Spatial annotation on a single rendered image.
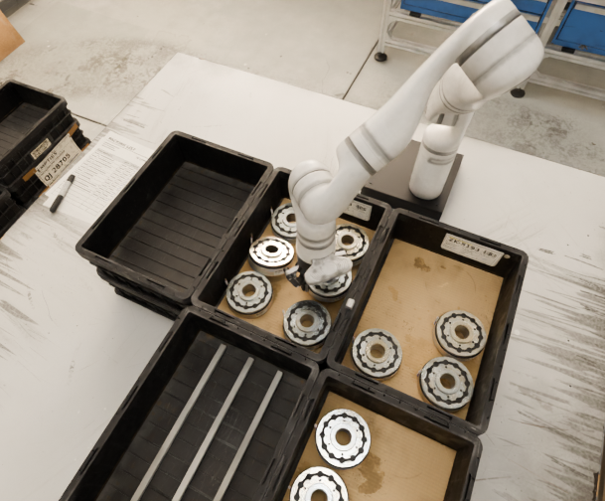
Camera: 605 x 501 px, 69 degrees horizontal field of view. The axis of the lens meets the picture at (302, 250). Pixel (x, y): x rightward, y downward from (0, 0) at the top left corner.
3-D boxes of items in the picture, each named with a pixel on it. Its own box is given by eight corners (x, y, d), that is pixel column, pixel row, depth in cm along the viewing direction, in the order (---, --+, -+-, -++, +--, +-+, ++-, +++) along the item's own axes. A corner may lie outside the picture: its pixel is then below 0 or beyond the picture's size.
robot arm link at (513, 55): (566, 50, 54) (506, 89, 78) (520, -13, 53) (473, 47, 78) (501, 100, 56) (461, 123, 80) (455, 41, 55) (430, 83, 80)
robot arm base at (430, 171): (418, 169, 127) (432, 124, 113) (447, 183, 124) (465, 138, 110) (402, 190, 123) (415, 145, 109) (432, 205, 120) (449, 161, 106)
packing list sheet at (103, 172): (105, 129, 146) (104, 128, 146) (163, 150, 141) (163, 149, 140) (37, 202, 131) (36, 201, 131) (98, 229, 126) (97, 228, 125)
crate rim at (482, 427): (392, 211, 101) (394, 205, 99) (526, 257, 94) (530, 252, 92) (323, 368, 83) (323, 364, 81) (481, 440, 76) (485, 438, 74)
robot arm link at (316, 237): (287, 217, 81) (305, 254, 77) (281, 160, 68) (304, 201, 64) (321, 205, 83) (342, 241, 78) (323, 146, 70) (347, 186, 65)
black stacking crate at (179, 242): (185, 160, 124) (174, 130, 114) (278, 195, 117) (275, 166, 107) (95, 274, 106) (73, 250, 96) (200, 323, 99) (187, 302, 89)
